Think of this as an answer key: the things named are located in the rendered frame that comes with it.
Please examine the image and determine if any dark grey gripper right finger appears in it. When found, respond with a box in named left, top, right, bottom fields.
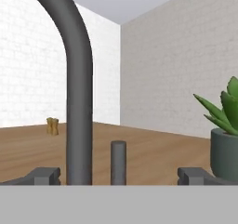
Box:
left=177, top=166, right=238, bottom=186

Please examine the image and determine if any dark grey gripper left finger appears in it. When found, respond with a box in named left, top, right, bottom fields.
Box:
left=0, top=166, right=61, bottom=186

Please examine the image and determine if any small yellow-brown sponge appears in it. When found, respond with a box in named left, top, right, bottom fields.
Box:
left=46, top=116, right=60, bottom=137

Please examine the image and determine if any green plant in grey pot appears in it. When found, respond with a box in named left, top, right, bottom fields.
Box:
left=192, top=75, right=238, bottom=183

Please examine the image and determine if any dark grey curved tap spout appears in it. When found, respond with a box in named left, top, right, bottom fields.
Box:
left=22, top=0, right=94, bottom=186

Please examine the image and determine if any dark grey tap lever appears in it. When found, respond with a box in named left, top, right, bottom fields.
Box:
left=110, top=139, right=127, bottom=186

